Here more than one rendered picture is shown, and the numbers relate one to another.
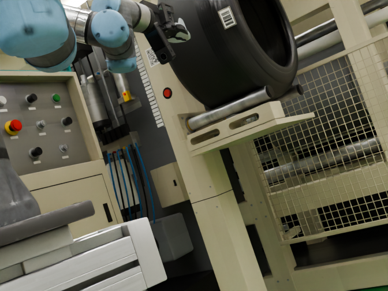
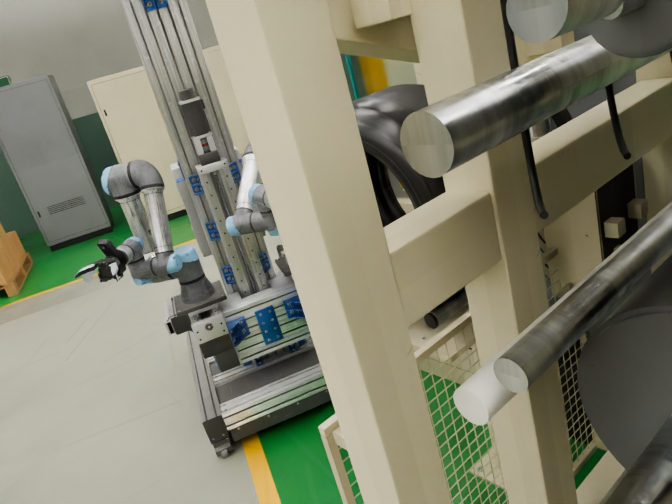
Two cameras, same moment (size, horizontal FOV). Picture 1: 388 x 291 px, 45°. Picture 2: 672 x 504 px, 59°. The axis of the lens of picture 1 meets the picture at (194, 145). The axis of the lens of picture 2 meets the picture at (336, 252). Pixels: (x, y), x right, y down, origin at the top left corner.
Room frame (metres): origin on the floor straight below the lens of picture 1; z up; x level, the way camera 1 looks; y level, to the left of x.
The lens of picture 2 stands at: (2.08, -1.77, 1.65)
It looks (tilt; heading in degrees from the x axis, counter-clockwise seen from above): 20 degrees down; 111
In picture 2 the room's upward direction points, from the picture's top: 16 degrees counter-clockwise
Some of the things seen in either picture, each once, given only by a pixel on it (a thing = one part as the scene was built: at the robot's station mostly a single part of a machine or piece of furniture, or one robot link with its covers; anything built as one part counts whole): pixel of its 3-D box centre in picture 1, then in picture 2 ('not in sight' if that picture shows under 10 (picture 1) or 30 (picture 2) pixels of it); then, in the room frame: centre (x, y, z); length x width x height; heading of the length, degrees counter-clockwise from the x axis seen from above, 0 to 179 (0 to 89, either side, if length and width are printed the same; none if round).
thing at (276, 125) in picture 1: (253, 133); (440, 312); (1.75, -0.23, 0.80); 0.37 x 0.36 x 0.02; 146
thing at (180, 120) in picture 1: (207, 123); not in sight; (1.85, -0.08, 0.90); 0.40 x 0.03 x 0.10; 146
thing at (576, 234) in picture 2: not in sight; (590, 215); (2.19, -0.25, 1.05); 0.20 x 0.15 x 0.30; 56
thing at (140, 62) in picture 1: (146, 70); not in sight; (1.90, 0.08, 1.19); 0.05 x 0.04 x 0.48; 146
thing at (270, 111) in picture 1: (232, 127); not in sight; (1.64, -0.15, 0.84); 0.36 x 0.09 x 0.06; 56
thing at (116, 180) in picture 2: not in sight; (140, 225); (0.46, 0.27, 1.09); 0.15 x 0.12 x 0.55; 8
